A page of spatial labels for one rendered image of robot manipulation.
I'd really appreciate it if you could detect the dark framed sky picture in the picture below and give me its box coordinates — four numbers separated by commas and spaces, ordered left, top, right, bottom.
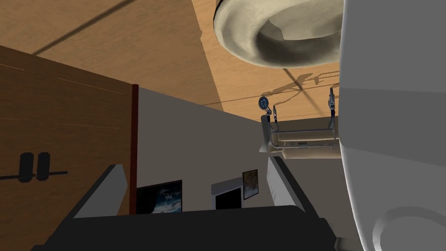
136, 180, 183, 214

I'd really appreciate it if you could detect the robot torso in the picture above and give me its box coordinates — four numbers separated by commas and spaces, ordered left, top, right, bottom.
338, 0, 446, 251

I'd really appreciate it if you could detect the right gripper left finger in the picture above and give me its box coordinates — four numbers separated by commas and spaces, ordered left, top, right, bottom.
71, 163, 128, 220

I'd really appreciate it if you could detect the small framed brown picture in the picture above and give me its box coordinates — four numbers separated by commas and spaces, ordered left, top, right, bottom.
242, 169, 259, 201

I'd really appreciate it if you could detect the white-framed dark fireplace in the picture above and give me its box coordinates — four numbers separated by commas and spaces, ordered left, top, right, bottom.
210, 177, 243, 210

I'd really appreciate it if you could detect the metal-framed wheeled cart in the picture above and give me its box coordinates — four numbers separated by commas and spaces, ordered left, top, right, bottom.
258, 87, 342, 160

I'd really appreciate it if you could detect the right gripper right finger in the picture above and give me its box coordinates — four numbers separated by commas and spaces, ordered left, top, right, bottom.
267, 156, 320, 219

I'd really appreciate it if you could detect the beige round pouf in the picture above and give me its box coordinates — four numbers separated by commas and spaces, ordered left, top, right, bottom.
213, 0, 345, 69

